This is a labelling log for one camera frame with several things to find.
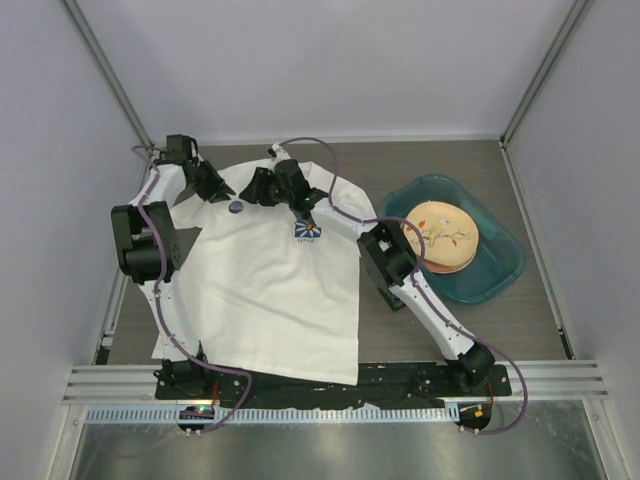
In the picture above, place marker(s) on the beige plate with bird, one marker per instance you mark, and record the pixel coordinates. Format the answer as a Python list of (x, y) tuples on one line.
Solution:
[(450, 237)]

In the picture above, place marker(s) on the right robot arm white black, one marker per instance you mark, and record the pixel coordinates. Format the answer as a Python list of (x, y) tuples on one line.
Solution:
[(387, 257)]

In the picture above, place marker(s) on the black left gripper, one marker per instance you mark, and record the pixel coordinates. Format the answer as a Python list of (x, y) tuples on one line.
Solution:
[(218, 190)]

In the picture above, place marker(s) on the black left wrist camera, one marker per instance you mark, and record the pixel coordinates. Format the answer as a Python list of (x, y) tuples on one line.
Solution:
[(179, 149)]

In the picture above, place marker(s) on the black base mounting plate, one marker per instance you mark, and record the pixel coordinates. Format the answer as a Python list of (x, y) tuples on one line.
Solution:
[(384, 385)]

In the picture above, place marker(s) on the white slotted cable duct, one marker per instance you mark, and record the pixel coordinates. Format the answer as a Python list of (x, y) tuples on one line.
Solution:
[(194, 414)]

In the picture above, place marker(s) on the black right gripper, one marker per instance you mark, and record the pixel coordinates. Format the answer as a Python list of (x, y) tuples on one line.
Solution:
[(256, 190)]

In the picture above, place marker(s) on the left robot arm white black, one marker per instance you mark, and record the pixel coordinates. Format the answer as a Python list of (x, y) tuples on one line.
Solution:
[(149, 253)]

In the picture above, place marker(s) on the white t-shirt flower print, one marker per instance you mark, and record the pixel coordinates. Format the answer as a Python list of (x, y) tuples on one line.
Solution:
[(268, 293)]

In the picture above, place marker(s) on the teal plastic basin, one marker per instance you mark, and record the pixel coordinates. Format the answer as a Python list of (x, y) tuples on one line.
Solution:
[(500, 257)]

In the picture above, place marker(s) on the black frame box right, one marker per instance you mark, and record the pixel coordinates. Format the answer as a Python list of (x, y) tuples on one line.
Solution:
[(394, 302)]

